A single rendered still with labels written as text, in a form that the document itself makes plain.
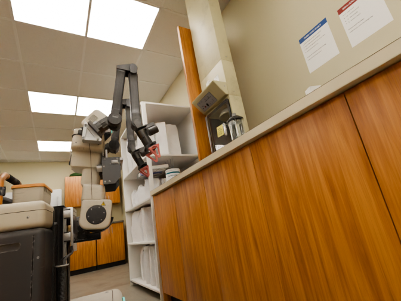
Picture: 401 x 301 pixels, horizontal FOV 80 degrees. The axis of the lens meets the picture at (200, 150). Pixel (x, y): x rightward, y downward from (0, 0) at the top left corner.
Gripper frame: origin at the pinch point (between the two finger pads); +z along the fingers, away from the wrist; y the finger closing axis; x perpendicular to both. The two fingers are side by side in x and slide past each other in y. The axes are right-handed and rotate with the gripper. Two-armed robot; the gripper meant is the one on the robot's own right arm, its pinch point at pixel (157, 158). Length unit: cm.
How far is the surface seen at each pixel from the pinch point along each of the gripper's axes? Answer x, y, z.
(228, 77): -76, -5, -25
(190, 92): -63, 29, -41
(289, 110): -29, -74, 21
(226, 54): -87, -4, -43
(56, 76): 6, 163, -184
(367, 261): -11, -82, 69
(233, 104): -65, -6, -6
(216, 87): -61, -6, -23
